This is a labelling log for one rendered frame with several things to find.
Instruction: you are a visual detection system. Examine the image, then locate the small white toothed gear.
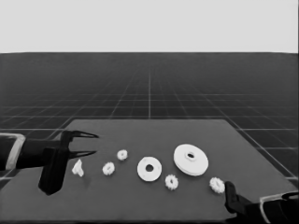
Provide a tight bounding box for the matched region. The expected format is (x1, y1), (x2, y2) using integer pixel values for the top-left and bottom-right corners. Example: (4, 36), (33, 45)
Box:
(208, 176), (226, 194)
(164, 174), (179, 191)
(116, 149), (129, 161)
(102, 161), (116, 176)

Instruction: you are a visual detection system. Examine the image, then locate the large thick white disc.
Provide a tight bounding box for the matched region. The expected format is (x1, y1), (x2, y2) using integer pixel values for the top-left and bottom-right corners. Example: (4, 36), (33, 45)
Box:
(173, 143), (210, 177)

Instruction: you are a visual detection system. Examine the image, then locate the small white T-shaped piece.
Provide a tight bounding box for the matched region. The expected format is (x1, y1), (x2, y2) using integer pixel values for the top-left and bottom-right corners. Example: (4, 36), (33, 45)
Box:
(71, 159), (85, 178)

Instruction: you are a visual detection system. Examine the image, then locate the white round carrier with pins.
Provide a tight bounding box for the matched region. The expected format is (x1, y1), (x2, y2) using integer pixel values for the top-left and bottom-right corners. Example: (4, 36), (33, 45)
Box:
(136, 156), (163, 183)

